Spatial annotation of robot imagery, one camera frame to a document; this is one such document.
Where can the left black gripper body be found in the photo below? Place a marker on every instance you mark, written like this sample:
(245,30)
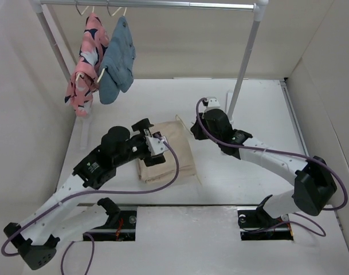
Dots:
(140,148)

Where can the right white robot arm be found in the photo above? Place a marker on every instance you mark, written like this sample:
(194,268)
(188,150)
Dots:
(313,185)

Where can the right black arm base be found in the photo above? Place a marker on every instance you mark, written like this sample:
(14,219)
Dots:
(253,228)

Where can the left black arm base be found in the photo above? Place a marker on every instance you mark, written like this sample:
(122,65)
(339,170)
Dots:
(123,230)

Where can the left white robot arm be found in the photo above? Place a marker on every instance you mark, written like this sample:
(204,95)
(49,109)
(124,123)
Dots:
(37,238)

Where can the wooden hanger under denim shorts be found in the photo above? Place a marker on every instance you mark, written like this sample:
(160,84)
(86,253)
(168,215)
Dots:
(111,15)

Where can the wooden hanger under pink shorts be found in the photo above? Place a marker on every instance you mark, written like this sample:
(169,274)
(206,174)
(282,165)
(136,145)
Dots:
(81,13)

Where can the blue denim shorts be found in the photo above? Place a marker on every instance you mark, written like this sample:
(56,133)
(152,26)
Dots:
(116,68)

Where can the pink floral shorts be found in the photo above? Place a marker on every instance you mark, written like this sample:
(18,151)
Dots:
(83,81)

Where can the metal clothes rack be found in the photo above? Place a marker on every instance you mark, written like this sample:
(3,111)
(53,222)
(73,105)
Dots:
(258,9)

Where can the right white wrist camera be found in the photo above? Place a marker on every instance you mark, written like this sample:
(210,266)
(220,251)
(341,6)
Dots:
(211,103)

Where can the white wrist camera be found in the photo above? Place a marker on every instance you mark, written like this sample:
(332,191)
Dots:
(211,103)
(156,145)

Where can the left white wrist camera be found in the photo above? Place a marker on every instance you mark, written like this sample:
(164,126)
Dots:
(156,145)

